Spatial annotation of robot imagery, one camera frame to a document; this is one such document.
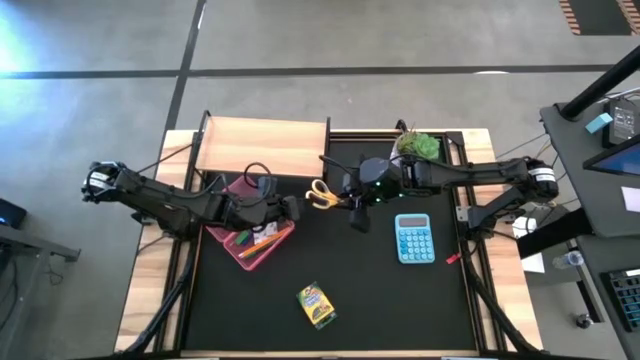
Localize black table mat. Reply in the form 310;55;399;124
181;131;479;352

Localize black table frame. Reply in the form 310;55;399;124
168;127;502;354

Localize black keyboard teal keys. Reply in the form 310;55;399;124
599;266;640;334

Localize striped floor mat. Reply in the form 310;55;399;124
558;0;640;37

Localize dark grey side cart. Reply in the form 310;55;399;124
0;196;82;360

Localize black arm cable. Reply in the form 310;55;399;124
242;161;274;202
318;154;352;177

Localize teal small box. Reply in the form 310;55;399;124
584;111;615;135

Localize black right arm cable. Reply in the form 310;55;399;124
318;154;352;177

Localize orange pencil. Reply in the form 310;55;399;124
240;233;289;260
238;226;293;257

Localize black round pole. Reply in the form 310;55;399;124
559;46;640;122

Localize white paper sheet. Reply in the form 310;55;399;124
519;251;547;275

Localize small white box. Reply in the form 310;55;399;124
510;215;539;239

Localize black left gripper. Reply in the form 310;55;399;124
222;193;302;233

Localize tablet with blue screen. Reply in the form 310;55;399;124
581;133;640;178

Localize light blue calculator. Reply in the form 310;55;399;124
393;212;437;265

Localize black side desk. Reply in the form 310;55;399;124
539;98;640;360

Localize wooden shelf riser black legs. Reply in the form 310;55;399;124
194;110;332;182

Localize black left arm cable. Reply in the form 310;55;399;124
242;161;274;202

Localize pink plastic pencil box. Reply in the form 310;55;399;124
204;174;297;273

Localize yellow green crayon box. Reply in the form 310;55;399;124
295;280;339;331

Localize black power adapter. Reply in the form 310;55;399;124
601;96;640;149

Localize green succulent plant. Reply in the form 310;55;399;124
396;124;442;162

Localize yellow grey scissors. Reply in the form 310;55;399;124
305;178;347;211

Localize clear water bottle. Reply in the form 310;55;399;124
551;249;586;271

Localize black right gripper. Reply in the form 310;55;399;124
341;157;404;235

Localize white grey sticky notes pack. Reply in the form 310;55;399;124
252;221;280;246

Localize white paper note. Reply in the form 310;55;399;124
620;185;640;214

